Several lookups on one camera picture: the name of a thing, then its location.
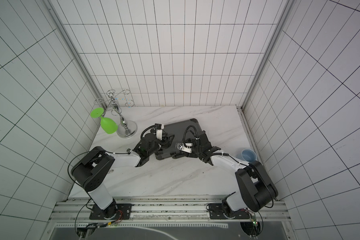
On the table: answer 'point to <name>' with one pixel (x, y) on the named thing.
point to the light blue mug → (249, 155)
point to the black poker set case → (178, 129)
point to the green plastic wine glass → (108, 125)
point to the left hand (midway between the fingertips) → (170, 137)
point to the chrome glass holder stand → (125, 129)
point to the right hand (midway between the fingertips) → (187, 140)
